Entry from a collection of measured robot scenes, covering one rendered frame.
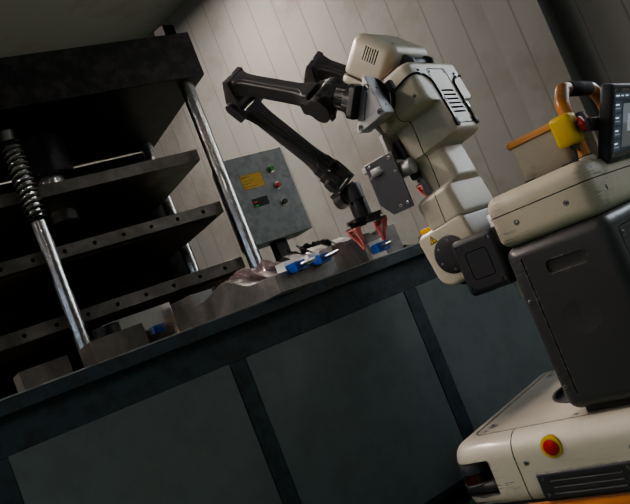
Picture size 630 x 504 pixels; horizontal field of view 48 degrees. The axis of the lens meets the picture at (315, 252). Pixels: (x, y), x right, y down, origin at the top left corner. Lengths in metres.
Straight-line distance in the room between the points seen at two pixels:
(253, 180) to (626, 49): 2.31
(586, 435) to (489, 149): 3.23
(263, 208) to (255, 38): 2.89
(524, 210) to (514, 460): 0.59
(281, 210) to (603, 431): 1.90
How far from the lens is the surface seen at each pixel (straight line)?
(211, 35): 6.19
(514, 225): 1.66
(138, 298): 2.80
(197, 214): 2.95
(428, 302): 2.33
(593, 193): 1.60
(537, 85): 4.41
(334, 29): 5.36
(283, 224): 3.15
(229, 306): 2.13
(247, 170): 3.17
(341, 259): 2.21
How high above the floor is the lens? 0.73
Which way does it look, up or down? 4 degrees up
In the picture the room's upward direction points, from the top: 22 degrees counter-clockwise
